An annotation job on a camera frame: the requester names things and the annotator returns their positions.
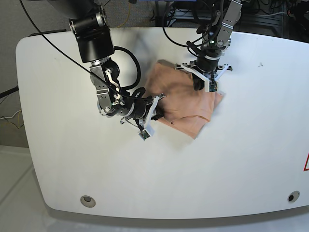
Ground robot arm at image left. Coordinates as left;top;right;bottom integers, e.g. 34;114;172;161
49;0;164;130

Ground left table cable grommet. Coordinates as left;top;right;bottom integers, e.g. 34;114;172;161
80;195;96;208

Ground aluminium frame rail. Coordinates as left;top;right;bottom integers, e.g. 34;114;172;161
167;10;288;38

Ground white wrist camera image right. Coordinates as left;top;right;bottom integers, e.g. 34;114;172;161
204;80;219;92

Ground black strip behind table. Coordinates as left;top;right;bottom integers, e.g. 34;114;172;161
29;29;67;37

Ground table cable grommet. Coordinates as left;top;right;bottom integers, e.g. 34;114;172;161
287;191;300;203
80;195;96;208

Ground black bar at left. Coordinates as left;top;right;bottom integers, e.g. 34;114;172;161
0;86;19;99

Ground yellow floor cable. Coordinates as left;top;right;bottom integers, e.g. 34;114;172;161
116;3;132;29

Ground peach orange T-shirt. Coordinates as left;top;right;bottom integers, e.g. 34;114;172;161
145;60;224;139

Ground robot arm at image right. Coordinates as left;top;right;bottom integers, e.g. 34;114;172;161
162;0;242;92

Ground black desk leg base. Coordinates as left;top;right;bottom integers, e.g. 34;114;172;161
154;0;169;27

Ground right table cable grommet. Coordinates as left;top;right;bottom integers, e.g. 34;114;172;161
287;191;300;203

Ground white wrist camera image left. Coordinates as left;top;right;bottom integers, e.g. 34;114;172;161
139;126;155;141

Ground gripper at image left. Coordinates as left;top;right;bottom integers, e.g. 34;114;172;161
120;93;166;128

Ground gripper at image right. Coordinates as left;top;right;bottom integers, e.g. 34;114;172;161
175;55;233;91

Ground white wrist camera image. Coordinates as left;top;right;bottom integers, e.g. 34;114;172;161
139;126;155;141
204;80;219;92

